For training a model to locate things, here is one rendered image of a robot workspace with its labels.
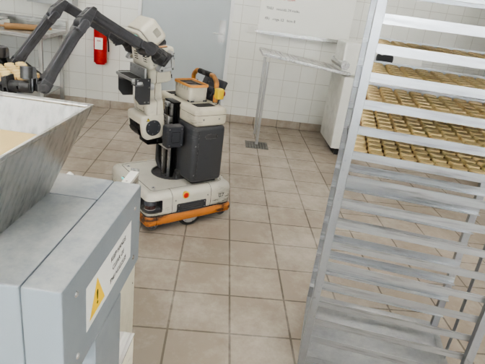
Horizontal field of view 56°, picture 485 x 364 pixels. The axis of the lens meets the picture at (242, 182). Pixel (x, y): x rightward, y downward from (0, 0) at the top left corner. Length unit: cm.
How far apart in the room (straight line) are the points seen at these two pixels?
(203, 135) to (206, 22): 286
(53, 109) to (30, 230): 22
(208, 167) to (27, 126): 236
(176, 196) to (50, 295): 248
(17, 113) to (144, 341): 158
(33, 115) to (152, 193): 217
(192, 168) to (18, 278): 251
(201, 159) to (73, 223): 239
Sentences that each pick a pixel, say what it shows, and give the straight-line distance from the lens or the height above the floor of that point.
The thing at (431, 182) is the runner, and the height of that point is 87.
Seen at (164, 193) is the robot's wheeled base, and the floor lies 27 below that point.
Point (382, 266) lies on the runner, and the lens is 230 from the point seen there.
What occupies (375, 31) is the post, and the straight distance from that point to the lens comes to 153.
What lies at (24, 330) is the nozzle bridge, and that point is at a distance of 63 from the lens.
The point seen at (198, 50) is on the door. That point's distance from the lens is 573.
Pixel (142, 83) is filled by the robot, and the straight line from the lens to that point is 286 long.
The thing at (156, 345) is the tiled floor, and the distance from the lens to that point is 224.
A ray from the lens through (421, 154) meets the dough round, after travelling 178.
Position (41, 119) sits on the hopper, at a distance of 83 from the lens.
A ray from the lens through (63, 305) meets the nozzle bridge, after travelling 58.
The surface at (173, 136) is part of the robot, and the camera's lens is 297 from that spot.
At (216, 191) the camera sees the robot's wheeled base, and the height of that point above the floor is 23.
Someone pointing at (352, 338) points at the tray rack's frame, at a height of 15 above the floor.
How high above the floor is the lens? 152
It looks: 22 degrees down
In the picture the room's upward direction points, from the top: 8 degrees clockwise
